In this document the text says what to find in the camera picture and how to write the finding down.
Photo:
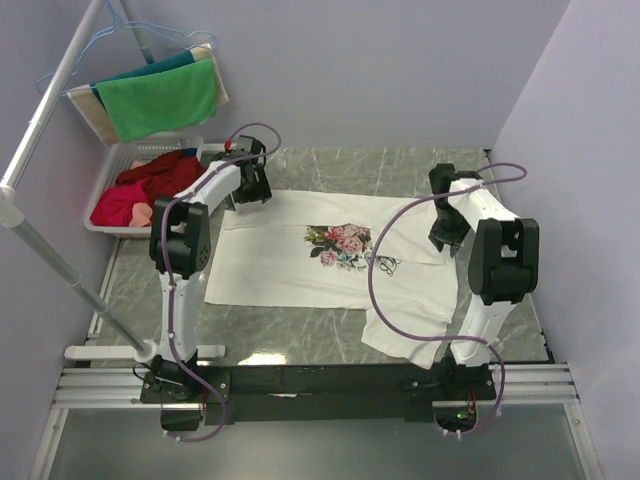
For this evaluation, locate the pink t shirt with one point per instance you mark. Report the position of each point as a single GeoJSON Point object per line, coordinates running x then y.
{"type": "Point", "coordinates": [122, 206]}

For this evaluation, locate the beige towel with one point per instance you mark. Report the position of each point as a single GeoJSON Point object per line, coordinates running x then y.
{"type": "Point", "coordinates": [96, 116]}

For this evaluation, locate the dark red t shirt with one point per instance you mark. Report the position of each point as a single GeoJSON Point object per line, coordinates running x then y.
{"type": "Point", "coordinates": [166, 175]}

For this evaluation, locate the teal towel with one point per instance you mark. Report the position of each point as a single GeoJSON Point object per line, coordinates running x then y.
{"type": "Point", "coordinates": [150, 67]}

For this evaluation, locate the green towel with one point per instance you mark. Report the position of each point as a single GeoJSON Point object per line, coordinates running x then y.
{"type": "Point", "coordinates": [173, 99]}

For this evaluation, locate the white floral t shirt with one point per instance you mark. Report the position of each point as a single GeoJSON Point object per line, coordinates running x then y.
{"type": "Point", "coordinates": [329, 250]}

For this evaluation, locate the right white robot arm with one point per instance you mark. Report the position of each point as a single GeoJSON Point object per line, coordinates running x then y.
{"type": "Point", "coordinates": [504, 260]}

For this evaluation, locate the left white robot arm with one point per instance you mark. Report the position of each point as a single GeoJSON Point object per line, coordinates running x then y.
{"type": "Point", "coordinates": [180, 245]}

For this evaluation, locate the white clothes rack frame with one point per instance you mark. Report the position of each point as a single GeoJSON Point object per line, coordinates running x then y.
{"type": "Point", "coordinates": [40, 314]}

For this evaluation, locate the black base beam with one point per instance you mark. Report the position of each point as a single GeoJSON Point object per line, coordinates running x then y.
{"type": "Point", "coordinates": [321, 392]}

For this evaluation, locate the white plastic laundry basket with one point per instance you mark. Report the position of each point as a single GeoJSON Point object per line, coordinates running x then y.
{"type": "Point", "coordinates": [123, 157]}

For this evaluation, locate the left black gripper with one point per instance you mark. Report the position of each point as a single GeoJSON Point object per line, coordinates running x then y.
{"type": "Point", "coordinates": [260, 192]}

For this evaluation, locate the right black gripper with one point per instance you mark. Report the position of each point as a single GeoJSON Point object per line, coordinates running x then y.
{"type": "Point", "coordinates": [438, 236]}

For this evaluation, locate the aluminium rail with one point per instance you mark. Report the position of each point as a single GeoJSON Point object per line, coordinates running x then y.
{"type": "Point", "coordinates": [117, 388]}

